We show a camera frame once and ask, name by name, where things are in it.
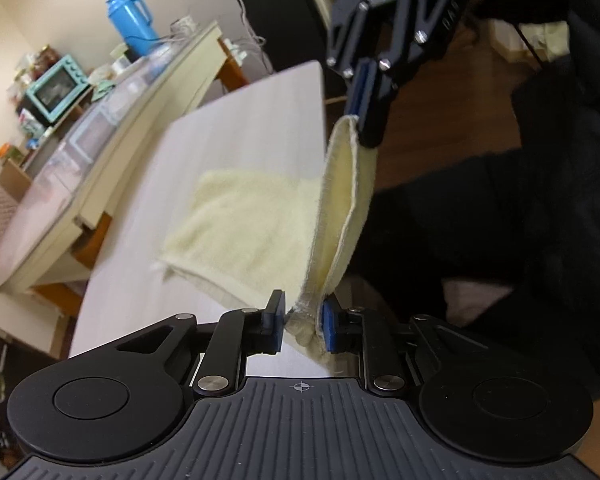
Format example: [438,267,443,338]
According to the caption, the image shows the blue thermos jug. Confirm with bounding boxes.
[105,0,162,59]

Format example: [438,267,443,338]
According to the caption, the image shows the pink quilted cloth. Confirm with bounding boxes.
[0,180,31,272]

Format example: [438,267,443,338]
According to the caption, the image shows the teal toaster oven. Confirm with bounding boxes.
[25,55,92,128]

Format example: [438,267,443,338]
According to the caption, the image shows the small cardboard box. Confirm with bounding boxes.
[0,157,32,193]

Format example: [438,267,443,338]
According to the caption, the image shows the white cable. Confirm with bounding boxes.
[224,0,273,73]

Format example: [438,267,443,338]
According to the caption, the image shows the pale pink cloth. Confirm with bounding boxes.
[441,280,517,332]

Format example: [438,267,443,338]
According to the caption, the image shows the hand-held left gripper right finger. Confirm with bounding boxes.
[321,295,476,399]

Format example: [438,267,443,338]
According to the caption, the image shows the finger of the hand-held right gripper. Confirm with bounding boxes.
[327,0,377,128]
[357,0,429,147]

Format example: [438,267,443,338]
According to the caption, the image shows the thin black cable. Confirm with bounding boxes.
[512,22,548,63]

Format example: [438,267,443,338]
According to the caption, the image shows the pale yellow towel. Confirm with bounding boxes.
[157,115,381,367]

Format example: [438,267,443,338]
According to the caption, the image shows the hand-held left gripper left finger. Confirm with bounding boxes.
[116,290,287,399]

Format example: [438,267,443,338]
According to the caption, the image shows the clear plastic storage box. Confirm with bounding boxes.
[55,45,177,173]

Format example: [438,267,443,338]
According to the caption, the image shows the person's black jacket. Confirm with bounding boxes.
[472,0,600,171]

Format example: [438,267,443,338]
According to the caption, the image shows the cream sideboard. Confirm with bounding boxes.
[0,20,253,323]

